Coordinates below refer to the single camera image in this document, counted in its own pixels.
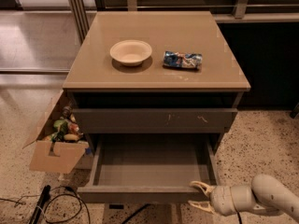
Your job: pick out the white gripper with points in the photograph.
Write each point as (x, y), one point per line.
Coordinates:
(220, 198)

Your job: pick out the grey drawer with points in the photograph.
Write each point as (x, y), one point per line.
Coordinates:
(150, 168)
(155, 120)

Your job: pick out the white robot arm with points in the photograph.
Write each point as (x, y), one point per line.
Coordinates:
(266, 196)

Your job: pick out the grey drawer cabinet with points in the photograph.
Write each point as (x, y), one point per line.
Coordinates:
(98, 81)

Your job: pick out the grey top drawer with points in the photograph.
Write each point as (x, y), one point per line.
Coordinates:
(155, 120)

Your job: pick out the blue crumpled snack bag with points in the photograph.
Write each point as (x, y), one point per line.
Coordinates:
(182, 60)

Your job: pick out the yellow toy banana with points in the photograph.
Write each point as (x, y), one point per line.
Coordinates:
(71, 137)

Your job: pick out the cardboard box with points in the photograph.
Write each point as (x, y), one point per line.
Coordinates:
(52, 154)

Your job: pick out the red toy item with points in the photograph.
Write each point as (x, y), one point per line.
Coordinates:
(73, 128)

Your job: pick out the black stick tool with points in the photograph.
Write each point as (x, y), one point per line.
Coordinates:
(44, 196)

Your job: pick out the green toy item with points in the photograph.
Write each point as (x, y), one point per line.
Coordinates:
(60, 125)

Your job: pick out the white paper bowl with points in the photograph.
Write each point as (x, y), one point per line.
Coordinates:
(130, 52)

